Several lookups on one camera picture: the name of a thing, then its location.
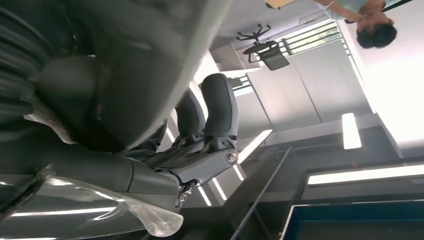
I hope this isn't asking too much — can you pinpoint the brown cardboard box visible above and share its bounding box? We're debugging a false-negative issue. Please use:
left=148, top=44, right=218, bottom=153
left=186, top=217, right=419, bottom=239
left=264, top=0, right=296, bottom=10

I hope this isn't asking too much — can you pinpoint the white tall cabinet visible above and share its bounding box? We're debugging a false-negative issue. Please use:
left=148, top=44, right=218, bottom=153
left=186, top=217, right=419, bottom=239
left=246, top=39, right=374, bottom=133

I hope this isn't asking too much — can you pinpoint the white ceiling light panel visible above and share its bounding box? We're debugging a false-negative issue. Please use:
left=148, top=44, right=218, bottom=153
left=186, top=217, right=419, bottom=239
left=236, top=129, right=273, bottom=165
left=307, top=163, right=424, bottom=186
left=341, top=112, right=363, bottom=151

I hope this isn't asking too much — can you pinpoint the black metal rod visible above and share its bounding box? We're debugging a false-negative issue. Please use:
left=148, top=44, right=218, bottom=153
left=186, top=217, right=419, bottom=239
left=230, top=147, right=293, bottom=240

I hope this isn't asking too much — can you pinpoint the blue metal frame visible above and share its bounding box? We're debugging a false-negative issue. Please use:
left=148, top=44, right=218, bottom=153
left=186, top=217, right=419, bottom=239
left=279, top=200, right=424, bottom=240

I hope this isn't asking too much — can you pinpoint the window with blinds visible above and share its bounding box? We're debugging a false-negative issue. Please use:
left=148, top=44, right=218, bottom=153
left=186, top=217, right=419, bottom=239
left=281, top=21, right=343, bottom=56

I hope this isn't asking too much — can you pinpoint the black office chair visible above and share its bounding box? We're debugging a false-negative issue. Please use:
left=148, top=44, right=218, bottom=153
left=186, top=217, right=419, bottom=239
left=236, top=23, right=291, bottom=71

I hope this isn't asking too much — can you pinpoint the person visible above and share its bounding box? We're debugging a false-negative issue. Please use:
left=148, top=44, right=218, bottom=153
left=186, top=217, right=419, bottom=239
left=312, top=0, right=398, bottom=50

